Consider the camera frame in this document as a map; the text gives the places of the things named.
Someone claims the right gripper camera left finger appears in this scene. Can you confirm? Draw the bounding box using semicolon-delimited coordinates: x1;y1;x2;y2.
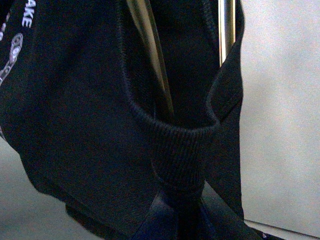
131;192;178;240

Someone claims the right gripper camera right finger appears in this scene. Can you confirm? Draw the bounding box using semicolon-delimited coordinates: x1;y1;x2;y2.
200;182;261;240

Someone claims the black printed t-shirt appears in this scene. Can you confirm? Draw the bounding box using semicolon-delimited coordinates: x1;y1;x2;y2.
0;0;283;240

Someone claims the shiny metal hanger pole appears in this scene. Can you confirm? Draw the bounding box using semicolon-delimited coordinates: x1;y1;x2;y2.
218;0;236;67

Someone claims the brass-coloured hanger rod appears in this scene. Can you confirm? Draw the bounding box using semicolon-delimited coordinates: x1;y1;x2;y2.
126;0;174;121

